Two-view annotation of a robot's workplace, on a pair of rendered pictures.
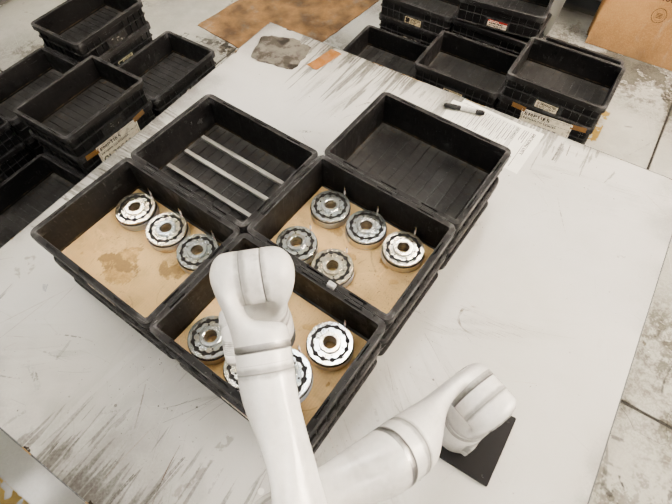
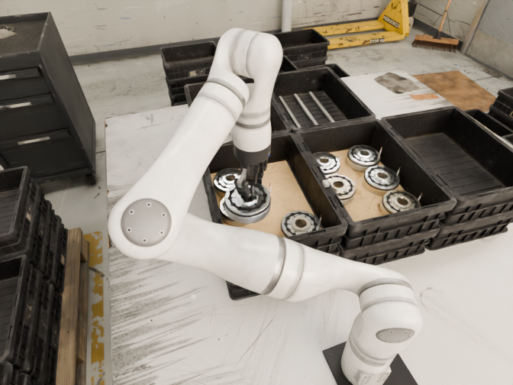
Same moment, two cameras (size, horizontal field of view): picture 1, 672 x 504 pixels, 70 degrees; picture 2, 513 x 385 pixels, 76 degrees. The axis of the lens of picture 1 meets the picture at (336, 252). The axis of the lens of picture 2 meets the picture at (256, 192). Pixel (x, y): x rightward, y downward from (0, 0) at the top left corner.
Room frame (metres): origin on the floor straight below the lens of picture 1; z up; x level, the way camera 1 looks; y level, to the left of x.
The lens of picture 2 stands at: (-0.11, -0.24, 1.53)
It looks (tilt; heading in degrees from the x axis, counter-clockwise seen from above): 45 degrees down; 39
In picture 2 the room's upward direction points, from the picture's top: straight up
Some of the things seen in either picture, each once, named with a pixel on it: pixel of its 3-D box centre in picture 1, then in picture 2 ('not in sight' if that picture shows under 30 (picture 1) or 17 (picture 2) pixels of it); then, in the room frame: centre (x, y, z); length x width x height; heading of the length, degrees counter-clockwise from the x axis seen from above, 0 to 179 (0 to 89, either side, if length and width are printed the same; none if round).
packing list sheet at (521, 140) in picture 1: (486, 133); not in sight; (1.18, -0.50, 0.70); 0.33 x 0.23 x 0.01; 58
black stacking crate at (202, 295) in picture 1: (271, 337); (264, 198); (0.40, 0.14, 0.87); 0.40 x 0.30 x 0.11; 54
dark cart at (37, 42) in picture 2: not in sight; (38, 110); (0.43, 1.91, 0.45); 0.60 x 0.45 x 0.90; 58
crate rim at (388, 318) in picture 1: (351, 231); (366, 166); (0.64, -0.04, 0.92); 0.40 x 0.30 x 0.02; 54
